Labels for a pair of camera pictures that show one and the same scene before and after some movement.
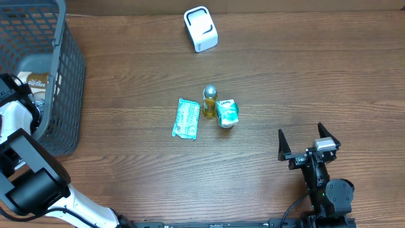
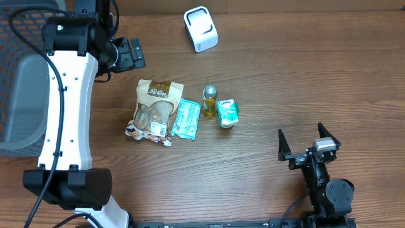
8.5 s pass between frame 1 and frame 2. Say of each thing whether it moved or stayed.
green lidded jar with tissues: stayed
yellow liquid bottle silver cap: stayed
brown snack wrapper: moved
